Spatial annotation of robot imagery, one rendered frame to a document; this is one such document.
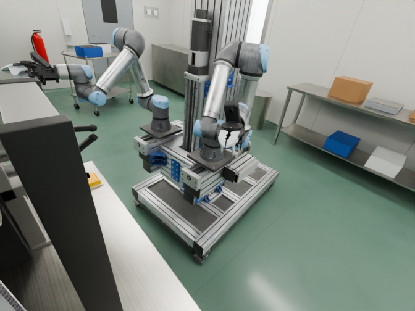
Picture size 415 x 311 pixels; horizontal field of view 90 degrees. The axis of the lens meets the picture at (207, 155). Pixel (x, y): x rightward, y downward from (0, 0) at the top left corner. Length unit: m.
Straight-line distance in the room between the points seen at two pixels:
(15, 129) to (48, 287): 0.59
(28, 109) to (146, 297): 0.55
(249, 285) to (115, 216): 1.18
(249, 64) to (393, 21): 2.63
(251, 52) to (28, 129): 0.93
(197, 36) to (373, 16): 2.63
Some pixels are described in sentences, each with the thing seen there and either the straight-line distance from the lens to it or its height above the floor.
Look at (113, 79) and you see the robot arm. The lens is 1.27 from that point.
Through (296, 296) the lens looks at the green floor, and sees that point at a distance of 1.84.
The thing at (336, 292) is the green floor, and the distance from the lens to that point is 2.00.
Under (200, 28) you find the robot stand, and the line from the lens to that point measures 1.28.
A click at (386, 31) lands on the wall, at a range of 3.51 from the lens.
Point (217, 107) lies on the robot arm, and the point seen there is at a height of 1.21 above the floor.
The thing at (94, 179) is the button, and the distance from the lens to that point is 0.99.
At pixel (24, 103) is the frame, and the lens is 0.28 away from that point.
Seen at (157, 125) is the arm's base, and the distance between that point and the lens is 1.54.
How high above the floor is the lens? 1.53
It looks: 33 degrees down
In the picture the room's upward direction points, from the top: 7 degrees clockwise
